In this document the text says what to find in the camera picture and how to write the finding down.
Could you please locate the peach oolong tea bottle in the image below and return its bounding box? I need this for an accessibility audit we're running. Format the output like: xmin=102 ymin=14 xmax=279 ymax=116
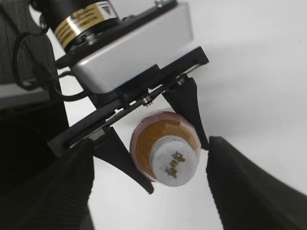
xmin=130 ymin=111 xmax=201 ymax=187

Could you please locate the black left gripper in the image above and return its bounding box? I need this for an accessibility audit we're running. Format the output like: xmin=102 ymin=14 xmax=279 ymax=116
xmin=48 ymin=46 xmax=209 ymax=194

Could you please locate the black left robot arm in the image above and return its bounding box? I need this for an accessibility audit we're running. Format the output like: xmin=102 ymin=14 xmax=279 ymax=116
xmin=32 ymin=0 xmax=209 ymax=193

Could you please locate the white bottle cap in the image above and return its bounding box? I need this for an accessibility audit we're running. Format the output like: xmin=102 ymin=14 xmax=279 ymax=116
xmin=149 ymin=136 xmax=201 ymax=187

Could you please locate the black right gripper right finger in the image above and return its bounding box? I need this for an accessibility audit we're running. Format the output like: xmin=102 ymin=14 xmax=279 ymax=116
xmin=206 ymin=137 xmax=307 ymax=230

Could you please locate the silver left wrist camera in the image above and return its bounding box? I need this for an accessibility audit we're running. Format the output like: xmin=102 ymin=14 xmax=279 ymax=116
xmin=72 ymin=2 xmax=196 ymax=94

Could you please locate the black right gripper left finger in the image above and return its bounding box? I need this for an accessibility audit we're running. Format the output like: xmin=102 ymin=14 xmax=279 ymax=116
xmin=0 ymin=140 xmax=94 ymax=230

